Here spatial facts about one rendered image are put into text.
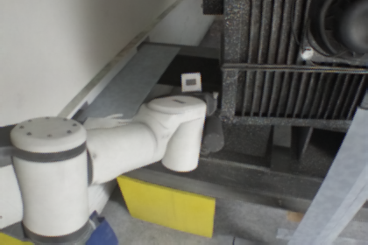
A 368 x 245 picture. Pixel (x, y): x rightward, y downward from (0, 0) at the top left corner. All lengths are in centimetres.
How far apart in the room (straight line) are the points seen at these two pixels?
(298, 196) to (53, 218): 111
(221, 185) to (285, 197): 30
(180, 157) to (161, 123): 9
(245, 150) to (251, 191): 27
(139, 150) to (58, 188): 14
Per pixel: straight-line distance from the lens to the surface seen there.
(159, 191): 131
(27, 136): 26
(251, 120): 88
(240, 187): 126
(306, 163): 109
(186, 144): 46
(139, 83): 147
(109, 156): 34
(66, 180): 27
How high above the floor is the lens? 145
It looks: 38 degrees down
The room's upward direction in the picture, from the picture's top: 3 degrees counter-clockwise
